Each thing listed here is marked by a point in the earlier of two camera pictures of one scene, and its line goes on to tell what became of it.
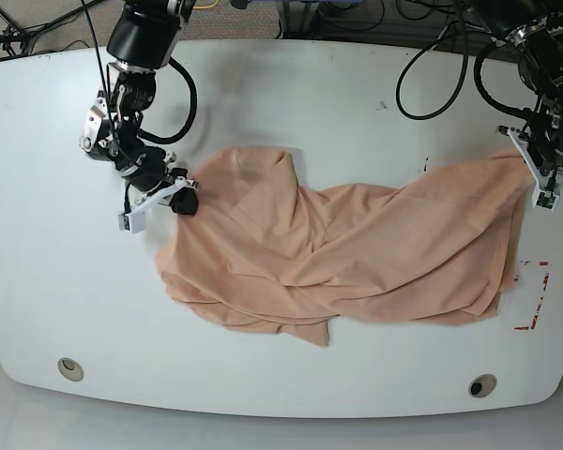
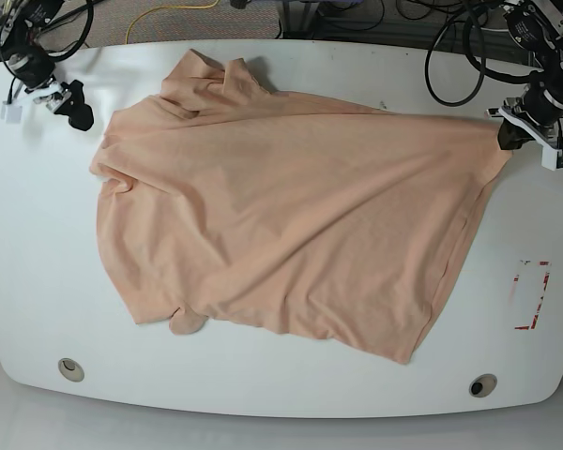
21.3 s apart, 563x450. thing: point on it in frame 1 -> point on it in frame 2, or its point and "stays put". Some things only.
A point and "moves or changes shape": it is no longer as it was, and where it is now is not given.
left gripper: x=149 y=169 -> x=36 y=73
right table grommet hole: x=481 y=385 stays put
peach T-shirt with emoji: x=257 y=251 moves or changes shape
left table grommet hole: x=70 y=369 stays put
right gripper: x=555 y=140 -> x=543 y=104
